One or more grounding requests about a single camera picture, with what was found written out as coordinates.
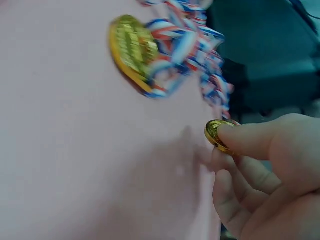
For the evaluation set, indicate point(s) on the tangle of red-white-blue striped ribbons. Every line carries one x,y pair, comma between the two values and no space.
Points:
190,47

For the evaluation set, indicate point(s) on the person's right hand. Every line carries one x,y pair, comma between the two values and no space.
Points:
282,190

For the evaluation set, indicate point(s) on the small gold medal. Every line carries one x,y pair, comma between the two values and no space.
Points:
212,131

